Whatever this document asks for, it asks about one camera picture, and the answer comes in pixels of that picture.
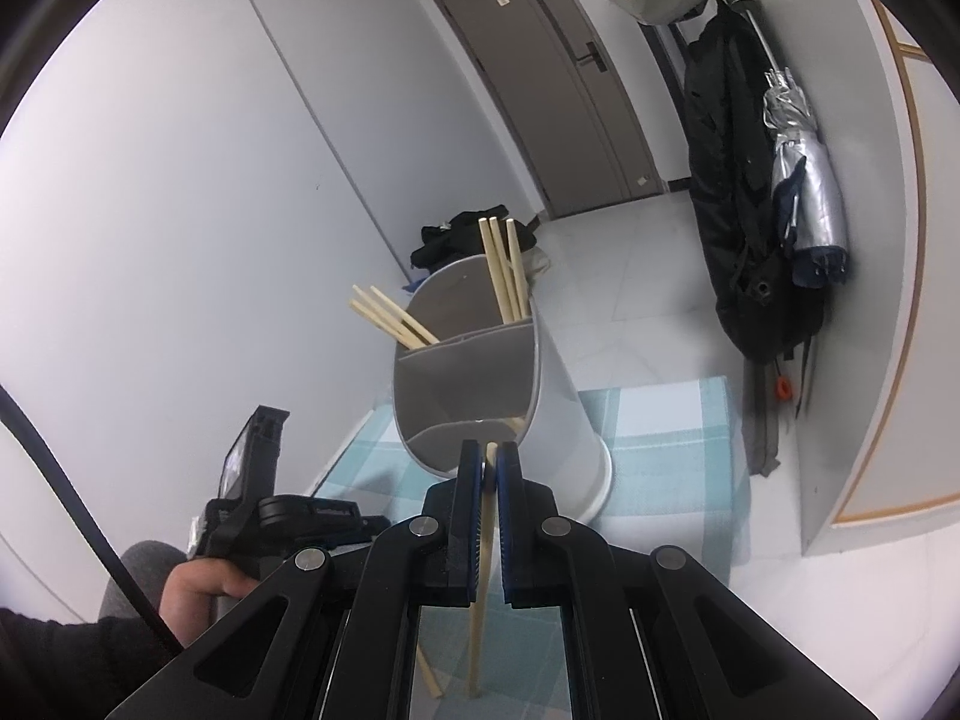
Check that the wooden chopstick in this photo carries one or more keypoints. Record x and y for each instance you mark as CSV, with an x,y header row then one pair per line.
x,y
405,316
386,324
478,637
496,274
429,671
507,270
519,270

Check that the silver folded umbrella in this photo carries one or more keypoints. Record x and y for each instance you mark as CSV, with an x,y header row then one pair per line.
x,y
814,195

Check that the small orange object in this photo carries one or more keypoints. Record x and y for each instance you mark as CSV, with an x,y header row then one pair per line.
x,y
782,388

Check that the grey door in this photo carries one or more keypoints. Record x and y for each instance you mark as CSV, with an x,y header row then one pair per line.
x,y
547,90

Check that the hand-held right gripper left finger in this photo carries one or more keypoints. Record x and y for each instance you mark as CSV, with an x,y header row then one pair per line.
x,y
469,480

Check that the teal checkered tablecloth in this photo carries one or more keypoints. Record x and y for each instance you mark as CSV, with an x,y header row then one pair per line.
x,y
660,465

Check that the white cabinet with wood trim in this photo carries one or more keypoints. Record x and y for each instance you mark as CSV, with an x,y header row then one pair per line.
x,y
862,390

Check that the white divided utensil holder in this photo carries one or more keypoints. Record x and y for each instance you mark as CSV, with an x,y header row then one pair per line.
x,y
559,420

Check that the black hanging jacket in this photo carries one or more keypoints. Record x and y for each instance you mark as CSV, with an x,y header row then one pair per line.
x,y
735,202

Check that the person's left forearm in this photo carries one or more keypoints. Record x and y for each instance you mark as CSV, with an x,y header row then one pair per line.
x,y
67,664

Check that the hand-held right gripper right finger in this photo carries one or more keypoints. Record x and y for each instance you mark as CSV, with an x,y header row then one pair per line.
x,y
508,480

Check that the person's left hand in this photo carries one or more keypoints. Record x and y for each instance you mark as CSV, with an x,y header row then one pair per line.
x,y
196,596

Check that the black clothing pile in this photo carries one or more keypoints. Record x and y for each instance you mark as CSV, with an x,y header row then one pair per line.
x,y
465,236

